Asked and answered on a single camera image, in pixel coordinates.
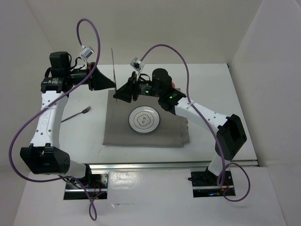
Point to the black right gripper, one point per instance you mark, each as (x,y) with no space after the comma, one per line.
(125,92)

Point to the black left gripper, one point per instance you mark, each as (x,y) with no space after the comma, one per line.
(98,81)

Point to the dark metal fork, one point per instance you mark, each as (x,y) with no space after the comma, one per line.
(84,111)

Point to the white plate with teal rim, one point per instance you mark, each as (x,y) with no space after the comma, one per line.
(144,119)

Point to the grey cloth placemat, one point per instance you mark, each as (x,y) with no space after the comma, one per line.
(172,131)

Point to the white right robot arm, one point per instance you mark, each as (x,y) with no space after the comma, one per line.
(228,131)

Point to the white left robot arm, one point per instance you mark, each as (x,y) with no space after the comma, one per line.
(43,155)

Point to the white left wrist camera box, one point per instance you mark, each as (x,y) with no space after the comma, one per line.
(86,52)

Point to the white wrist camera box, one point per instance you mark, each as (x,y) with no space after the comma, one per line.
(86,52)
(137,64)

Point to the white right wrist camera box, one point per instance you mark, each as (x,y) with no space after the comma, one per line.
(137,64)

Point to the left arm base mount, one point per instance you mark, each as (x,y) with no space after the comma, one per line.
(96,187)

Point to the aluminium table edge rail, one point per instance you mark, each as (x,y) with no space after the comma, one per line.
(104,167)

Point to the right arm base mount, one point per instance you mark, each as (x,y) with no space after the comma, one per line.
(204,184)

